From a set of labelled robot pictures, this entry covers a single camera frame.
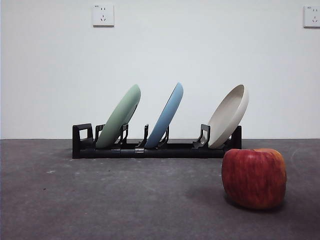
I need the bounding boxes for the green plate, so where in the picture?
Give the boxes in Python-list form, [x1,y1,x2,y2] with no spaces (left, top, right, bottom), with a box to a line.
[95,83,142,148]

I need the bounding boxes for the red apple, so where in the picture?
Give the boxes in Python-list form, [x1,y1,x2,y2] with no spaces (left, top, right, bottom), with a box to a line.
[221,147,287,210]

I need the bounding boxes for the blue plate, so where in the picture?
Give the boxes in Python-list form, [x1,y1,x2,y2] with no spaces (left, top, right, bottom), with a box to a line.
[144,81,185,149]

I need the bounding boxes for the black plate rack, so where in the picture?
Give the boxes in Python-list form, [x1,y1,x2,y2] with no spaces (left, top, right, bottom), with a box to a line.
[72,122,243,160]

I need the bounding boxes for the beige plate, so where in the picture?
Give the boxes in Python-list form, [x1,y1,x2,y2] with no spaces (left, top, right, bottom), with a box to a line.
[207,84,250,149]

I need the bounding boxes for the white wall socket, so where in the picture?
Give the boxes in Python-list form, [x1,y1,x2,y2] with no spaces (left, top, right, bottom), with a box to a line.
[303,5,320,28]
[92,3,115,28]

